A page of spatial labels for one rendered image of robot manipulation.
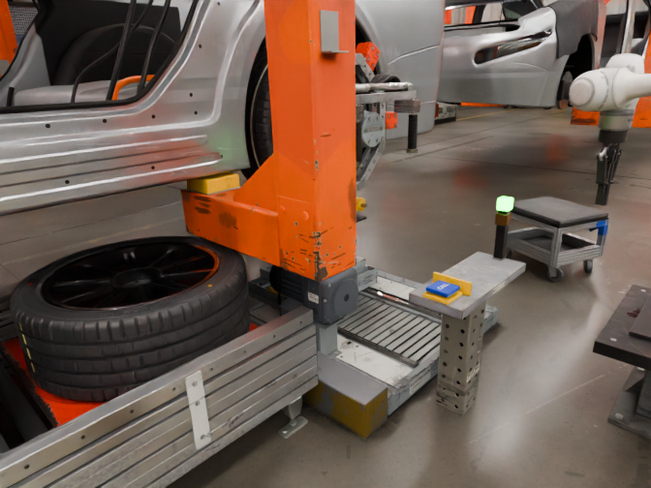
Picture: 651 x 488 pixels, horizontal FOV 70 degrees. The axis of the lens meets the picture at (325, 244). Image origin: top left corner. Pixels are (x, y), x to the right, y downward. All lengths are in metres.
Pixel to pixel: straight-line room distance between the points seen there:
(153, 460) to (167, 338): 0.28
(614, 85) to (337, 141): 0.74
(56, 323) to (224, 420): 0.48
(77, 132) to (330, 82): 0.69
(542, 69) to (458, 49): 0.66
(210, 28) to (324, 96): 0.58
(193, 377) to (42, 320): 0.40
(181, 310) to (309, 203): 0.42
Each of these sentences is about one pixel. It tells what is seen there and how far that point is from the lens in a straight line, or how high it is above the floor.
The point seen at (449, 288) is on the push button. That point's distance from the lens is 1.35.
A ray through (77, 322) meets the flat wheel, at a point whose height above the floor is 0.50.
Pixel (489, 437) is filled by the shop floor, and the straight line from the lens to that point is 1.61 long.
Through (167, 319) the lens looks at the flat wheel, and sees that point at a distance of 1.25.
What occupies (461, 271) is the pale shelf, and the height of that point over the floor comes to 0.45.
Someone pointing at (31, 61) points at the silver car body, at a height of 1.16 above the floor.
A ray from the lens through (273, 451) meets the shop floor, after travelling 1.52.
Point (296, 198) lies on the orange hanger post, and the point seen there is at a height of 0.74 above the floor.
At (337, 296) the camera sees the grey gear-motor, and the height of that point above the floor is 0.34.
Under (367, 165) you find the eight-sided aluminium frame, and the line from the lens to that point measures 2.02.
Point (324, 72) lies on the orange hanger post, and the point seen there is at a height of 1.05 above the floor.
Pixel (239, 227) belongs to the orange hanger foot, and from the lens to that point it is 1.48.
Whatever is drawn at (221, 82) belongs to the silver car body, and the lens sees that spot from 1.63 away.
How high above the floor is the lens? 1.05
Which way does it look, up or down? 20 degrees down
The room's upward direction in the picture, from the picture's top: 2 degrees counter-clockwise
